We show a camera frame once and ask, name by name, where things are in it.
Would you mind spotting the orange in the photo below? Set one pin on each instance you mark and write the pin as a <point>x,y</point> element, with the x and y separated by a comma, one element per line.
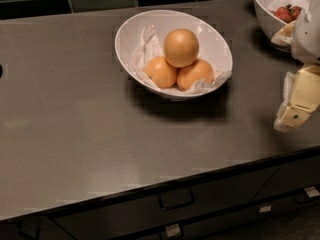
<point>161,72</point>
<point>199,70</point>
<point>181,47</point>

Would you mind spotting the black drawer handle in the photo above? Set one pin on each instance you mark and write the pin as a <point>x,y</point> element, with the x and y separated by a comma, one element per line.
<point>176,199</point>

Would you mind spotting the red strawberries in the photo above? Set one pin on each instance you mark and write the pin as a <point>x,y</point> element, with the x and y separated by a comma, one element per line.
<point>288,13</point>

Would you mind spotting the dark upper drawer front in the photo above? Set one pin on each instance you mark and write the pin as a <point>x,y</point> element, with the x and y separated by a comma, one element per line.
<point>199,209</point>

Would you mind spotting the white oval bowl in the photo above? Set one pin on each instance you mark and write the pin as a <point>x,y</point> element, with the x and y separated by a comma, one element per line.
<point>128,35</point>

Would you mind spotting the dark right drawer front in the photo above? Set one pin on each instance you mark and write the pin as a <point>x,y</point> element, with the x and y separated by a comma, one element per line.
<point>292,176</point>

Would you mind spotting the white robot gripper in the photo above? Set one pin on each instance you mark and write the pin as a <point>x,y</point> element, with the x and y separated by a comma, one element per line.
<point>308,37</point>

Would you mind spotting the white paper towel liner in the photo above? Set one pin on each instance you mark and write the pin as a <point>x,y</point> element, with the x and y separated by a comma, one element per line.
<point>213,49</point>

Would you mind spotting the dark drawer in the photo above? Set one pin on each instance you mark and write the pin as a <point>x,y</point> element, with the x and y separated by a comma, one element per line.
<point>292,176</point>
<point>199,209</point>
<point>255,212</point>

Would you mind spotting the dark lower drawer front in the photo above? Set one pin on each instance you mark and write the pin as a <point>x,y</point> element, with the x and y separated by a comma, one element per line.
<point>255,212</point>

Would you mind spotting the white bowl with strawberries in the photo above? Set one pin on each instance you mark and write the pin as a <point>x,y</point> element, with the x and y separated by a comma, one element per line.
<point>268,22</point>

